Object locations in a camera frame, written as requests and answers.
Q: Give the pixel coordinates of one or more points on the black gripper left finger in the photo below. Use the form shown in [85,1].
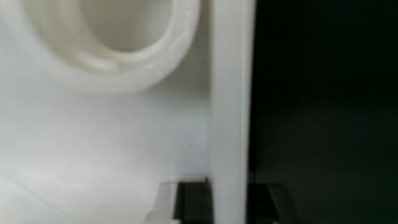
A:
[181,203]

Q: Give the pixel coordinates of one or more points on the white square tabletop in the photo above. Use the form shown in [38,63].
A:
[125,81]

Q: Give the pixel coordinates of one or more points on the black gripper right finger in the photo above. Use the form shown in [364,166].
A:
[270,206]

